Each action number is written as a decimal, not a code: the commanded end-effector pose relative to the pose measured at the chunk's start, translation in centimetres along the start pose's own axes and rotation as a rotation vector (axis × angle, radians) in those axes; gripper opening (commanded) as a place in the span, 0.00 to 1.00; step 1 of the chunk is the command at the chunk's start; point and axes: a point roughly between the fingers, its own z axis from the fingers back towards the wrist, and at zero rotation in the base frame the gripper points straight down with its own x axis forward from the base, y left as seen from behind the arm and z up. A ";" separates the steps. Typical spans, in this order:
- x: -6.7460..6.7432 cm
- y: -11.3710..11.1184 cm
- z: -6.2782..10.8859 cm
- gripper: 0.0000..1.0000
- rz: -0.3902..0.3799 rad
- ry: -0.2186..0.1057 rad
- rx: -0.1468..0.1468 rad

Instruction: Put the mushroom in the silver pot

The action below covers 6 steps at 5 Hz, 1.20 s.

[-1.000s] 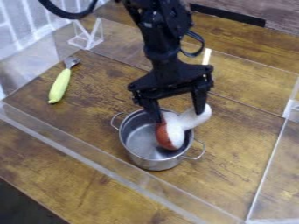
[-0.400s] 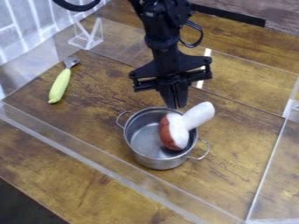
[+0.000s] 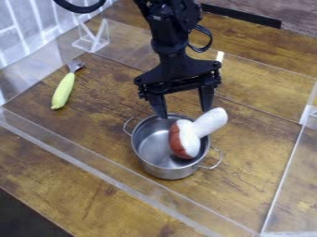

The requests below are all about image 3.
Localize clear acrylic tray wall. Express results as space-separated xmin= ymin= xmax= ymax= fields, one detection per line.
xmin=0 ymin=106 xmax=317 ymax=237

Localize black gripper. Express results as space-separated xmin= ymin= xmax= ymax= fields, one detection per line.
xmin=134 ymin=44 xmax=223 ymax=119

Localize silver metal pot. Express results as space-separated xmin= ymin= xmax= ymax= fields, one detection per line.
xmin=124 ymin=113 xmax=225 ymax=180

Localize black bar on table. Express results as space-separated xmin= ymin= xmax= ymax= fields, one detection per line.
xmin=203 ymin=3 xmax=283 ymax=29

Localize white plush mushroom red cap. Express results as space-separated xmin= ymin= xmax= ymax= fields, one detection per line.
xmin=169 ymin=107 xmax=228 ymax=159

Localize clear acrylic triangular stand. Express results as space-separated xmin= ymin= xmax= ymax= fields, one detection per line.
xmin=73 ymin=19 xmax=110 ymax=53

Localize black cable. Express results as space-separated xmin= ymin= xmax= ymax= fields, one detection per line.
xmin=186 ymin=23 xmax=216 ymax=54

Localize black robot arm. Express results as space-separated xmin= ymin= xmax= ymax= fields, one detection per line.
xmin=134 ymin=0 xmax=223 ymax=119

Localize yellow handled metal peeler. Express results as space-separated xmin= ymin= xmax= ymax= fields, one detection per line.
xmin=51 ymin=60 xmax=86 ymax=110

